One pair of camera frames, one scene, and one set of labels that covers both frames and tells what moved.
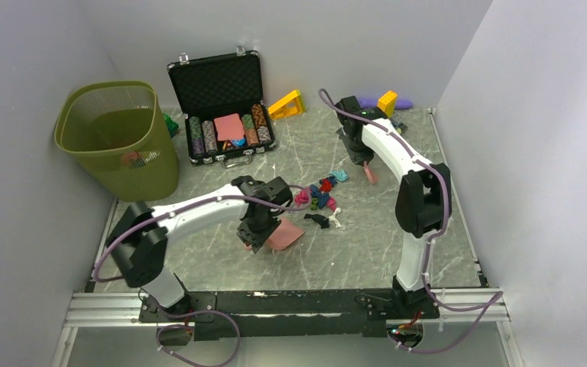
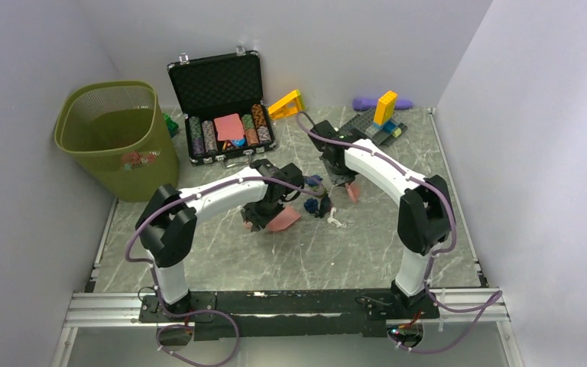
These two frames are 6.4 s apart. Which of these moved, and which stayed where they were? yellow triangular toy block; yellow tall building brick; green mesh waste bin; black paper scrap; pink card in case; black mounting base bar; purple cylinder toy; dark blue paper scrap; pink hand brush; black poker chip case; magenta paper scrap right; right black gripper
Moved: pink hand brush; right black gripper; black paper scrap; dark blue paper scrap
Stayed: yellow tall building brick; green mesh waste bin; yellow triangular toy block; black mounting base bar; pink card in case; magenta paper scrap right; purple cylinder toy; black poker chip case
